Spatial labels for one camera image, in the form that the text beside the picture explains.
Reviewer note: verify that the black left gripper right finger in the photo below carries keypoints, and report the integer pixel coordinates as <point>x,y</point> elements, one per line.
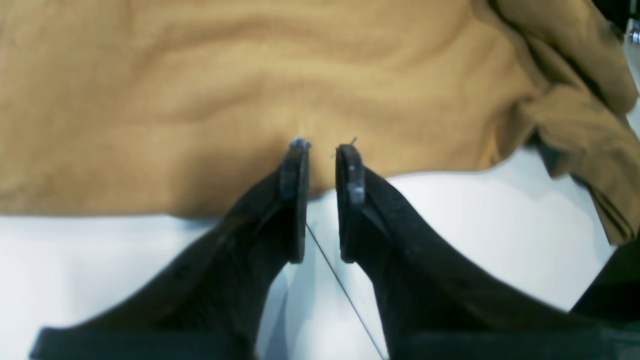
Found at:
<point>435,304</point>

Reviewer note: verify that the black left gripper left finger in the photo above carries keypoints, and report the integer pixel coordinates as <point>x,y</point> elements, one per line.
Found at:
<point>208,302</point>

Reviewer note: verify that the tan brown t-shirt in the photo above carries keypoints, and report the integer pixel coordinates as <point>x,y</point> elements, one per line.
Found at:
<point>124,107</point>

